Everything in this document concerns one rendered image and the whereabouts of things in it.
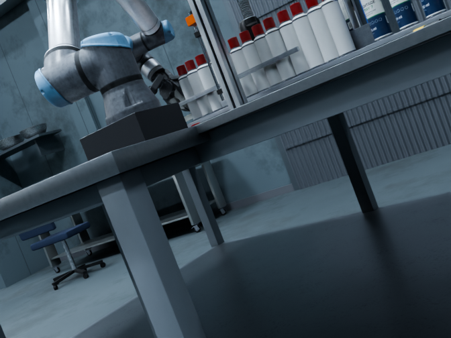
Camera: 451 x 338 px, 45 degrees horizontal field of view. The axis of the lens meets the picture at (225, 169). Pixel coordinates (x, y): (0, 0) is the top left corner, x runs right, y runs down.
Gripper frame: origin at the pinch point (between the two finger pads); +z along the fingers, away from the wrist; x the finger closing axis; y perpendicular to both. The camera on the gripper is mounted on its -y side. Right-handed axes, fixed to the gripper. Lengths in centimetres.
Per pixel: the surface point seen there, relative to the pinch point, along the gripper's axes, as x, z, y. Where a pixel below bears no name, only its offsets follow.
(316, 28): -54, 25, -2
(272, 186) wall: 221, -32, 328
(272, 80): -32.4, 22.8, -1.8
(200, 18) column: -38.4, -2.9, -15.8
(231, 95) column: -26.6, 19.6, -16.3
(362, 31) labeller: -61, 36, 3
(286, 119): -57, 51, -61
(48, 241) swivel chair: 322, -131, 138
